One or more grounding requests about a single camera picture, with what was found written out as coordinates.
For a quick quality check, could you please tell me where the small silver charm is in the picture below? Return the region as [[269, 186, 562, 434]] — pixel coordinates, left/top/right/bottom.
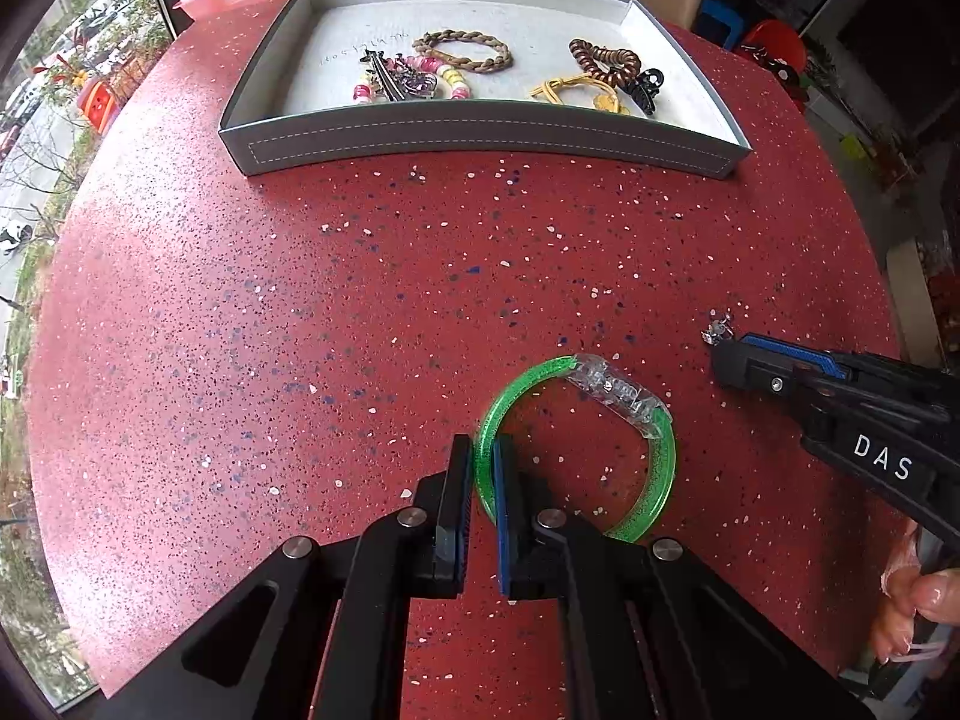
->
[[701, 316, 736, 346]]

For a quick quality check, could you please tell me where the green translucent bangle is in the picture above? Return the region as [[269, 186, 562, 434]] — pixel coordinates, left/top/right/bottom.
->
[[475, 353, 677, 543]]

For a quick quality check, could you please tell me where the black claw hair clip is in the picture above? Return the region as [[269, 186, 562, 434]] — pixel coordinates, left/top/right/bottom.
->
[[623, 68, 665, 117]]

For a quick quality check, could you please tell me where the yellow hair tie with charm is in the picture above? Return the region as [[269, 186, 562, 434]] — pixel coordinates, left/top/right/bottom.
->
[[529, 71, 632, 116]]

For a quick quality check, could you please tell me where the brown spiral hair tie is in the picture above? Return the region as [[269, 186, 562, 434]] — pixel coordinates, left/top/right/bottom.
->
[[566, 37, 644, 90]]

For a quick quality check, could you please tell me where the silver crystal pendant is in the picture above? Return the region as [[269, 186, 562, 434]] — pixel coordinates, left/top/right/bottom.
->
[[391, 65, 438, 101]]

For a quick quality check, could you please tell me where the pink yellow beaded bracelet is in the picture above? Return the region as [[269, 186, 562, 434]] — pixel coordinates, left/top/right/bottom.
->
[[351, 52, 475, 106]]

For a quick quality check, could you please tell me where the black star hair clip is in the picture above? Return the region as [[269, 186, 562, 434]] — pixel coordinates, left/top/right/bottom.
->
[[359, 49, 409, 103]]

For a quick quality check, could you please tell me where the brown braided hair tie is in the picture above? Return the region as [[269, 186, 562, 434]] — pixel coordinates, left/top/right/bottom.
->
[[410, 28, 516, 77]]

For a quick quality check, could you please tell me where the grey jewelry tray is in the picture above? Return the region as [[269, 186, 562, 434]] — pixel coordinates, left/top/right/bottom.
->
[[218, 0, 752, 177]]

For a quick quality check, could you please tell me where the person's right hand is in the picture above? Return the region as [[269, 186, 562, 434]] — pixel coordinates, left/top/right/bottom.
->
[[869, 520, 960, 663]]

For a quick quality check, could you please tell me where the red toy car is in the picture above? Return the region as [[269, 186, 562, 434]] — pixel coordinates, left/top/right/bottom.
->
[[734, 20, 809, 112]]

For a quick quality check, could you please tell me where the blue plastic stool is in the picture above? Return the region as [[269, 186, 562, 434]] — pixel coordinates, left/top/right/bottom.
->
[[692, 0, 745, 50]]

